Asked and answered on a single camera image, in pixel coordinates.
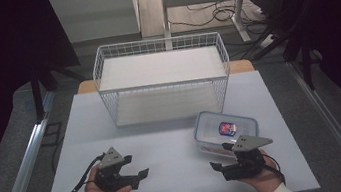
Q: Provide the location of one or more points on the metal floor rail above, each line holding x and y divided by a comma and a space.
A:
334, 126
24, 170

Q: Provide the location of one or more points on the black stand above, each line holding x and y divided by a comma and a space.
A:
37, 98
306, 66

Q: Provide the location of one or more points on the wooden board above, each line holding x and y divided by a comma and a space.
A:
84, 87

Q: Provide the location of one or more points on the person's right hand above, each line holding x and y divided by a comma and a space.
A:
267, 180

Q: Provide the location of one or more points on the clear plastic lidded container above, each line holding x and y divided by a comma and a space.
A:
210, 127

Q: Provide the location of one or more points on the white cabinet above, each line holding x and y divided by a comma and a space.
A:
96, 15

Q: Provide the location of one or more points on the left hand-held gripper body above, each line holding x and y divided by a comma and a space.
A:
110, 176

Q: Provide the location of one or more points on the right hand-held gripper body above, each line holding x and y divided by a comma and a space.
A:
250, 162

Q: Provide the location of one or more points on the black floor bracket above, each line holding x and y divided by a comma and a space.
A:
52, 134

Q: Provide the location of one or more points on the red and blue packet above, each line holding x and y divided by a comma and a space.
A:
227, 128

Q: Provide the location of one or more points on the white power strip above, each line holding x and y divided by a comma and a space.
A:
268, 41

